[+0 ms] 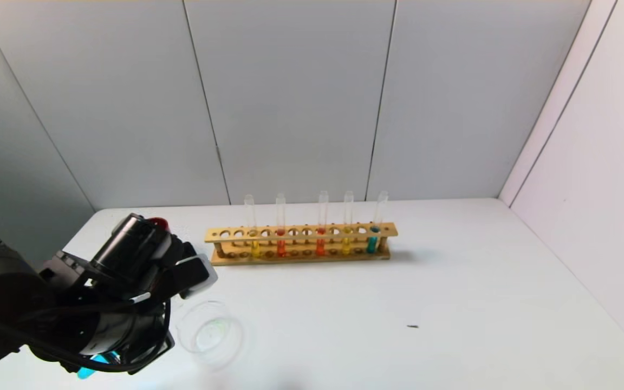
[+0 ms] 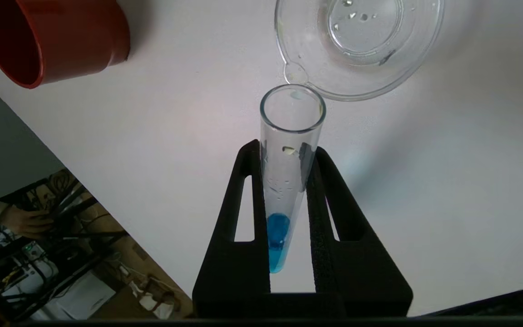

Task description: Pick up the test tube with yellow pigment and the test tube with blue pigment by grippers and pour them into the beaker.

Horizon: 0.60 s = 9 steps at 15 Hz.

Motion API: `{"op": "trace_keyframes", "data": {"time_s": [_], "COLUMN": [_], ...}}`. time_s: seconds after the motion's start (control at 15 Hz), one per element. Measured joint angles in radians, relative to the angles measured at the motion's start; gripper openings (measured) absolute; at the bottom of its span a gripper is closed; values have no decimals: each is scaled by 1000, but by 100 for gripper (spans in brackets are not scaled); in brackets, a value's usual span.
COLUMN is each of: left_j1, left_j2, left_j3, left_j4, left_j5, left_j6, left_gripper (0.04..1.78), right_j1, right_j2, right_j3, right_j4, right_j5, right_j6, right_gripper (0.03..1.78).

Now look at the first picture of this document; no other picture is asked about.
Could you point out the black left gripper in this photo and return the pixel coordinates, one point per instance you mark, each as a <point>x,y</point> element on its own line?
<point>148,355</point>

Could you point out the blue pigment glass test tube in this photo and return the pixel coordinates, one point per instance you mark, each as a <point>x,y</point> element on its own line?
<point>372,245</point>
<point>92,369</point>

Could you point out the yellow pigment glass test tube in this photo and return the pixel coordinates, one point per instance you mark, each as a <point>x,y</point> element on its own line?
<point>255,249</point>
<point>346,246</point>

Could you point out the orange and black left arm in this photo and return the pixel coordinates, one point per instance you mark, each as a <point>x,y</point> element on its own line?
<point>3,292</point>

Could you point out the clear glass beaker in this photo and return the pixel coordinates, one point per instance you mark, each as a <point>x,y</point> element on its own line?
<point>209,336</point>

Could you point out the orange pigment glass test tube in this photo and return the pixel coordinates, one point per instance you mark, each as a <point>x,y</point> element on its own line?
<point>281,248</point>
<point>320,246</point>

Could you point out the wooden test tube rack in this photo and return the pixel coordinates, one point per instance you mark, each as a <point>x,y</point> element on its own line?
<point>312,259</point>

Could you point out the dark red plastic cup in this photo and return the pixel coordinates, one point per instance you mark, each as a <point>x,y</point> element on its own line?
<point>159,223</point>

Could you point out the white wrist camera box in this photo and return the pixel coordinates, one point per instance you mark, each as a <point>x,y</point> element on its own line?
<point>195,276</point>

